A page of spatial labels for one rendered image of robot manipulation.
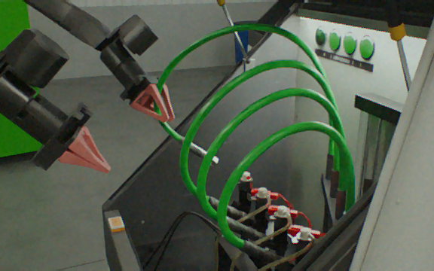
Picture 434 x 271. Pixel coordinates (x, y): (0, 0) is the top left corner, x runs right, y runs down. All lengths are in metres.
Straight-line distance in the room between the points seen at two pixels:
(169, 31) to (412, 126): 7.15
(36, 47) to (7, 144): 3.59
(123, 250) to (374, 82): 0.65
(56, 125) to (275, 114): 0.74
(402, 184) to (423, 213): 0.05
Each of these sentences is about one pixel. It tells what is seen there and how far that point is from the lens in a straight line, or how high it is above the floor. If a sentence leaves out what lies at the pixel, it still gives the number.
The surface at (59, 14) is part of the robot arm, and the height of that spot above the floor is 1.44.
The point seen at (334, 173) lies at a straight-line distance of 0.99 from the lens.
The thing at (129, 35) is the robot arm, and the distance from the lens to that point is 1.07.
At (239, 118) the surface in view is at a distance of 0.76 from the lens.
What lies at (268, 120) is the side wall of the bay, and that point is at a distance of 1.34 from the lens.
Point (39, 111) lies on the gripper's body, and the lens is 0.74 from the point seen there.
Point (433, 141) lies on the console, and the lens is 0.62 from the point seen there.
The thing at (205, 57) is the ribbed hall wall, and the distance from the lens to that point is 7.98.
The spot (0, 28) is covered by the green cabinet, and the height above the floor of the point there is 1.09.
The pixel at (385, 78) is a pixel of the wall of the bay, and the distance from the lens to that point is 1.04.
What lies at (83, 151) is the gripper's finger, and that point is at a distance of 0.74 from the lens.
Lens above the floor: 1.54
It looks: 20 degrees down
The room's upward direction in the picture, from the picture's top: straight up
